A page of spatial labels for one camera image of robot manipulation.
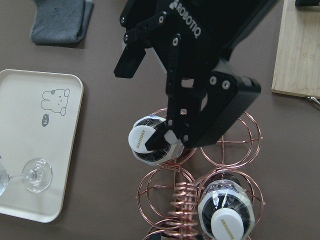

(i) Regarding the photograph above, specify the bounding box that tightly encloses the clear wine glass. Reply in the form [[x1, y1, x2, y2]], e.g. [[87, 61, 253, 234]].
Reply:
[[0, 158, 53, 195]]

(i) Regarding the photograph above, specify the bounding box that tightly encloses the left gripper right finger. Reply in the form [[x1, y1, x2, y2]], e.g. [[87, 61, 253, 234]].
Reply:
[[144, 70, 262, 152]]

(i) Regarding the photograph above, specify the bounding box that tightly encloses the grey folded cloth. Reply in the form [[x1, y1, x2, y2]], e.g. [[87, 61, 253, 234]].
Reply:
[[29, 0, 94, 45]]

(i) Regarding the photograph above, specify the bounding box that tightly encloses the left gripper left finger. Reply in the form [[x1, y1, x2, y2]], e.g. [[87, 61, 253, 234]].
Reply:
[[114, 46, 146, 79]]

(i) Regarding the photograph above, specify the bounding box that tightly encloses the bamboo cutting board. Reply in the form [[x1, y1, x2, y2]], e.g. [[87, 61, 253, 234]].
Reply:
[[271, 0, 320, 98]]

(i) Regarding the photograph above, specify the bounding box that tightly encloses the tea bottle white cap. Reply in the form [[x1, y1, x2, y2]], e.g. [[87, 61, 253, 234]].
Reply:
[[128, 114, 185, 166]]

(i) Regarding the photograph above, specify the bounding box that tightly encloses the copper wire bottle basket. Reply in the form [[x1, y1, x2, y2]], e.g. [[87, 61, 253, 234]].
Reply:
[[136, 112, 265, 240]]

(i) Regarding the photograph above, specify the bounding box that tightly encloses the cream rabbit tray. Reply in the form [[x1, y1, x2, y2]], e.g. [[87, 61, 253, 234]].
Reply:
[[0, 69, 84, 223]]

